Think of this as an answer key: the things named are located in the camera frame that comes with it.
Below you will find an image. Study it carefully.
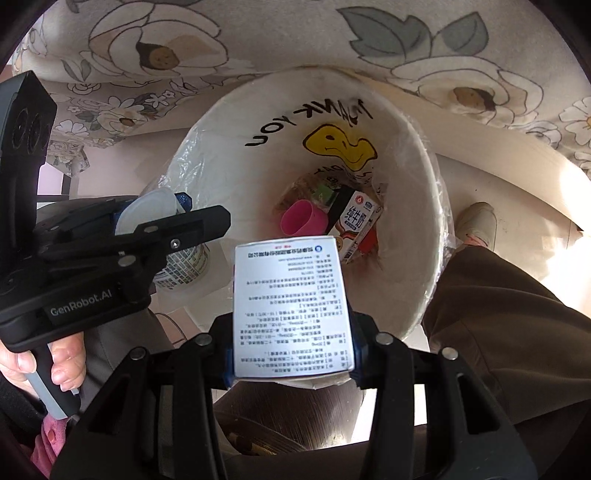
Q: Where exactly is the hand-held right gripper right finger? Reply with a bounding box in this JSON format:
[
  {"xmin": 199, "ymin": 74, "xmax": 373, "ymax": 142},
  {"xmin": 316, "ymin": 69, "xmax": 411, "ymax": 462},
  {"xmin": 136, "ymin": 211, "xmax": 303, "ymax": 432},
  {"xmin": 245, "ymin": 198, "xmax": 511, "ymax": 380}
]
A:
[{"xmin": 352, "ymin": 311, "xmax": 539, "ymax": 480}]

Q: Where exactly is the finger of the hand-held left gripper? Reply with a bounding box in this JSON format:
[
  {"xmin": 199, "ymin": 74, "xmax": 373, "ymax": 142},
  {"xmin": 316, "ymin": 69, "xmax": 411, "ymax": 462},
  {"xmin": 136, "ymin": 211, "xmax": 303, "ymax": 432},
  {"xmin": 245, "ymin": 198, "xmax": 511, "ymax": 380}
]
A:
[
  {"xmin": 39, "ymin": 205, "xmax": 232, "ymax": 306},
  {"xmin": 37, "ymin": 191, "xmax": 194, "ymax": 238}
]

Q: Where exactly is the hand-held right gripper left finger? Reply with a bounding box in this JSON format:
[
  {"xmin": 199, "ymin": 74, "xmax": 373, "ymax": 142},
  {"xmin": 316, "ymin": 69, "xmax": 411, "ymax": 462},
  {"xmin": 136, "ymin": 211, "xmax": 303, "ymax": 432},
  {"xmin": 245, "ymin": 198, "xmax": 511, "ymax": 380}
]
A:
[{"xmin": 50, "ymin": 314, "xmax": 236, "ymax": 480}]

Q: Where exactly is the translucent plastic cup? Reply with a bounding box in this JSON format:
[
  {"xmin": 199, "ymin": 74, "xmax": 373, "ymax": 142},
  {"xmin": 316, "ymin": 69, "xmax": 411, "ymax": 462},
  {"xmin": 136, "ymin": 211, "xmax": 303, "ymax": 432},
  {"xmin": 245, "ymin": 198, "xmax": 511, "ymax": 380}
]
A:
[{"xmin": 115, "ymin": 187, "xmax": 186, "ymax": 237}]

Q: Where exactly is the printed plastic bin bag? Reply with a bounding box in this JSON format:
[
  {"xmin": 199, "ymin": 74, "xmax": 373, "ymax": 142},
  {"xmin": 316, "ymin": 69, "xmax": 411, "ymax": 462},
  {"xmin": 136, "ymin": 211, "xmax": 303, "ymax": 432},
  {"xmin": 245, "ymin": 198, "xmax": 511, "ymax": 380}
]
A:
[{"xmin": 157, "ymin": 69, "xmax": 453, "ymax": 388}]

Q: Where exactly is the white milk carton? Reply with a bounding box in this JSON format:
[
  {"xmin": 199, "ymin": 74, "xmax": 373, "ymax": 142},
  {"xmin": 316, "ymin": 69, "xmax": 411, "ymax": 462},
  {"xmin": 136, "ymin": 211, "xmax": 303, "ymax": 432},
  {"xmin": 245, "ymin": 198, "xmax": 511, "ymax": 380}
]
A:
[{"xmin": 333, "ymin": 190, "xmax": 385, "ymax": 265}]

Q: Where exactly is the small green box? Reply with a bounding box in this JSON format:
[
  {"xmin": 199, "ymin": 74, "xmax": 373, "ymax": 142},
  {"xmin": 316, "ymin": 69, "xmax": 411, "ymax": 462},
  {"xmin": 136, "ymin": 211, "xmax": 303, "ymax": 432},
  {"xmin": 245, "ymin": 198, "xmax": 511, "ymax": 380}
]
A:
[{"xmin": 310, "ymin": 180, "xmax": 339, "ymax": 207}]

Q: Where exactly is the white trash bin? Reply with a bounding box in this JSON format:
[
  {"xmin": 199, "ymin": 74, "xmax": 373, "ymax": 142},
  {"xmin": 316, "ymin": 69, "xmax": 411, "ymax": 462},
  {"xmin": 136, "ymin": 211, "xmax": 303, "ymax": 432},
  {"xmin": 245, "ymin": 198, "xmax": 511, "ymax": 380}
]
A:
[{"xmin": 161, "ymin": 68, "xmax": 455, "ymax": 391}]

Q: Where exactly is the person's left hand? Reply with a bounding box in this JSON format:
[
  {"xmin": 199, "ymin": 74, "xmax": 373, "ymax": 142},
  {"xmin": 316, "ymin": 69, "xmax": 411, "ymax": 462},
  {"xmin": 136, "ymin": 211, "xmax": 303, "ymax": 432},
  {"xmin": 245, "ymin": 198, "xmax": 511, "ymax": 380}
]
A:
[{"xmin": 0, "ymin": 330, "xmax": 87, "ymax": 408}]

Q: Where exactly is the patterned paper cup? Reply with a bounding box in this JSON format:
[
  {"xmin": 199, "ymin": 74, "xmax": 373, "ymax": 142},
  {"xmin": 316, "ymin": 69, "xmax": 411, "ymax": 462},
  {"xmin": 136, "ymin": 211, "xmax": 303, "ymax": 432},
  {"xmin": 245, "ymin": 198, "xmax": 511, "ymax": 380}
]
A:
[{"xmin": 152, "ymin": 241, "xmax": 211, "ymax": 291}]

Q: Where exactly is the red wrapper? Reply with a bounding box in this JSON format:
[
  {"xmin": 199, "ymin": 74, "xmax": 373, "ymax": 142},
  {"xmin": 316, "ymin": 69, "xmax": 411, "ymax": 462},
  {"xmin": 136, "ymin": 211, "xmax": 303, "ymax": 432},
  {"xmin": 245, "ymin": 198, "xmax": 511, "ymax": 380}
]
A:
[{"xmin": 357, "ymin": 226, "xmax": 380, "ymax": 256}]

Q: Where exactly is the pink plastic cup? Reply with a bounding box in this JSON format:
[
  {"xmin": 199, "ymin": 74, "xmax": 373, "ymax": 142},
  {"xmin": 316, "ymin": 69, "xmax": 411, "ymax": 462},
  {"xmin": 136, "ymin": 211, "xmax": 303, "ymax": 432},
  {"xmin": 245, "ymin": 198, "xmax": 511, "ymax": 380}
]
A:
[{"xmin": 280, "ymin": 199, "xmax": 329, "ymax": 237}]

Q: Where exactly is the person's leg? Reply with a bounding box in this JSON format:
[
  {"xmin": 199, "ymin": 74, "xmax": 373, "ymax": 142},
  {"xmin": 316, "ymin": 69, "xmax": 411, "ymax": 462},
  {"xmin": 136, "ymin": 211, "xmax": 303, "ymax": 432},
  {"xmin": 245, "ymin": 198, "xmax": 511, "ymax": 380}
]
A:
[{"xmin": 421, "ymin": 244, "xmax": 591, "ymax": 480}]

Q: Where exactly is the black box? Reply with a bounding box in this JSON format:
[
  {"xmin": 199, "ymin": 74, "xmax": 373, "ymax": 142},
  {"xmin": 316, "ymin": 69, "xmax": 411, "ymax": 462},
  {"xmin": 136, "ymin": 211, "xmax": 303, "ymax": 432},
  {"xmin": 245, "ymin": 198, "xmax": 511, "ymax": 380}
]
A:
[{"xmin": 323, "ymin": 186, "xmax": 357, "ymax": 232}]

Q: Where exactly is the white shoe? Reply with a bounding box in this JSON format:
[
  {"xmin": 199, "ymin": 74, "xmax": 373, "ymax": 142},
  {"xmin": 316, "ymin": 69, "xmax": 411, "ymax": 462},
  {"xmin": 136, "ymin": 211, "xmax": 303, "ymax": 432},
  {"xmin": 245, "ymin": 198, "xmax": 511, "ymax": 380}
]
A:
[{"xmin": 454, "ymin": 202, "xmax": 498, "ymax": 251}]

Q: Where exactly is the floral bed sheet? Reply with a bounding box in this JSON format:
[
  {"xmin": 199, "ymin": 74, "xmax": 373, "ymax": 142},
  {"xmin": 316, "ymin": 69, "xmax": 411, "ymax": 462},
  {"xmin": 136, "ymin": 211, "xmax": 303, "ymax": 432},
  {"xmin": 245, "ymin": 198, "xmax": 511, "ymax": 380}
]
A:
[{"xmin": 11, "ymin": 0, "xmax": 591, "ymax": 182}]

